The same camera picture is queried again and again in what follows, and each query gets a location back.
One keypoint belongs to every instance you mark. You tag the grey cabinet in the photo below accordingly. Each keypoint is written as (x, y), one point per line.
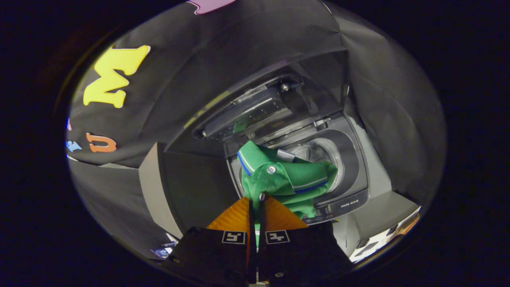
(155, 191)

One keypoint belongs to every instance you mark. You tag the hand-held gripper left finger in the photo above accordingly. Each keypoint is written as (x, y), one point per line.
(215, 255)

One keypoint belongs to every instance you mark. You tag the grey washing machine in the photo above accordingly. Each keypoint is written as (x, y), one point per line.
(350, 167)

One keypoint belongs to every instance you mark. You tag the phone with lit screen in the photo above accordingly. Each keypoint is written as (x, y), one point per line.
(161, 252)

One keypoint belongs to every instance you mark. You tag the dark washing machine lid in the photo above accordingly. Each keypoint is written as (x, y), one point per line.
(247, 111)

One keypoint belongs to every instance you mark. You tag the black backdrop cloth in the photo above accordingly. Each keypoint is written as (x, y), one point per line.
(378, 99)

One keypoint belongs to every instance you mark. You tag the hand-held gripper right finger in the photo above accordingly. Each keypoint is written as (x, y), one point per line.
(299, 255)

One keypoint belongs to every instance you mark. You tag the green polo shirt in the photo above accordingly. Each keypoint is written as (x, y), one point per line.
(279, 183)

